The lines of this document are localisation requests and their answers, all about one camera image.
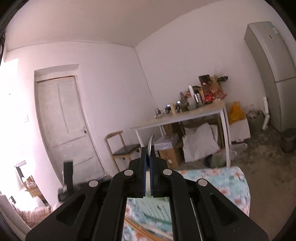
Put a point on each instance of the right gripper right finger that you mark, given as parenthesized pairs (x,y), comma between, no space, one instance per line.
(199,211)

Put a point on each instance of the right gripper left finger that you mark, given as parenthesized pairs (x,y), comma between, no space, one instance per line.
(96,210)

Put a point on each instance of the metal spoon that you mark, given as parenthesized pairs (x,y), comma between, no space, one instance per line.
(150,148)

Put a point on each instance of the white door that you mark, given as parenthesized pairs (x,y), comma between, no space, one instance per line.
(64,129)

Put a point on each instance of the mint green utensil basket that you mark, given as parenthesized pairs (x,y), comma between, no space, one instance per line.
(155,208)

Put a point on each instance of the floral blue tablecloth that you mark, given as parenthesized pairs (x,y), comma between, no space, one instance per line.
(231,182)

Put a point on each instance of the wooden chair dark seat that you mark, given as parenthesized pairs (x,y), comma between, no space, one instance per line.
(125,151)

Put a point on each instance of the cardboard box under table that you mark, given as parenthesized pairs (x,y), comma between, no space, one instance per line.
(172,157)

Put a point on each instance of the white stuffed sack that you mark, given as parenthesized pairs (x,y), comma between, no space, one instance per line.
(200,142)

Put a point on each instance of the yellow plastic bag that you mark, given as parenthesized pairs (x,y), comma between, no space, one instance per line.
(235,113)

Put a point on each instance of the white side table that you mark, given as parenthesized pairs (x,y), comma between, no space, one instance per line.
(206,110)

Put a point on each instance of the dark trash bin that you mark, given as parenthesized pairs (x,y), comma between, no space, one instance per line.
(288,140)

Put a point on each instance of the silver refrigerator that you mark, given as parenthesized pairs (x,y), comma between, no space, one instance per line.
(277,71)

